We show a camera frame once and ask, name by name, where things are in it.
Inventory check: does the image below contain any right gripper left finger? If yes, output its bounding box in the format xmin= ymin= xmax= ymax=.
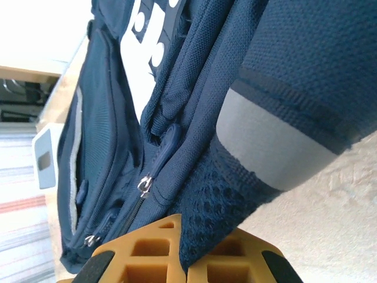
xmin=72 ymin=213 xmax=187 ymax=283

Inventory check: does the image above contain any grey white tissue box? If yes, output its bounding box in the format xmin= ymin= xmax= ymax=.
xmin=31 ymin=126 xmax=59 ymax=190

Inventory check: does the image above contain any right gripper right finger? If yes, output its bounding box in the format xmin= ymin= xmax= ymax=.
xmin=187 ymin=228 xmax=301 ymax=283

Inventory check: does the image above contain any navy blue backpack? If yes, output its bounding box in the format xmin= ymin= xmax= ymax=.
xmin=57 ymin=0 xmax=377 ymax=274

